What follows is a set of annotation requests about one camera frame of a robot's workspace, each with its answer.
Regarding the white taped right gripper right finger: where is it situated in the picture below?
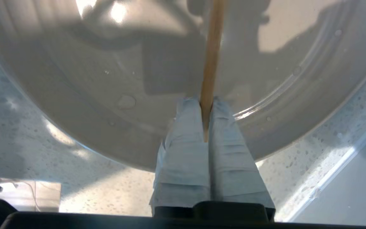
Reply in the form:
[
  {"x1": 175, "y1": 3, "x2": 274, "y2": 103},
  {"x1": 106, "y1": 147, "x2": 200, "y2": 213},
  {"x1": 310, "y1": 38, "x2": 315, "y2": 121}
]
[{"x1": 208, "y1": 96, "x2": 276, "y2": 220}]

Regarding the wooden chopstick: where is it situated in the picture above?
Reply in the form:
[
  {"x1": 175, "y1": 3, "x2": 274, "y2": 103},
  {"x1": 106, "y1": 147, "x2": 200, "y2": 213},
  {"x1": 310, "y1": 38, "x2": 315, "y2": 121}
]
[{"x1": 200, "y1": 0, "x2": 226, "y2": 143}]

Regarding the white ceramic plate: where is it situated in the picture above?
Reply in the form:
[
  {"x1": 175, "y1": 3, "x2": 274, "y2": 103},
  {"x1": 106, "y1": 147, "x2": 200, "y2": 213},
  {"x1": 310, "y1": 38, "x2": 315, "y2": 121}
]
[{"x1": 0, "y1": 0, "x2": 366, "y2": 172}]

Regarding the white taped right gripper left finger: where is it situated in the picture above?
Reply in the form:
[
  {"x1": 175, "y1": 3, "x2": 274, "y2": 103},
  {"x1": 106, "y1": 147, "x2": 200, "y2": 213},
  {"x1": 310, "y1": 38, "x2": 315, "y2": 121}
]
[{"x1": 150, "y1": 97, "x2": 211, "y2": 217}]

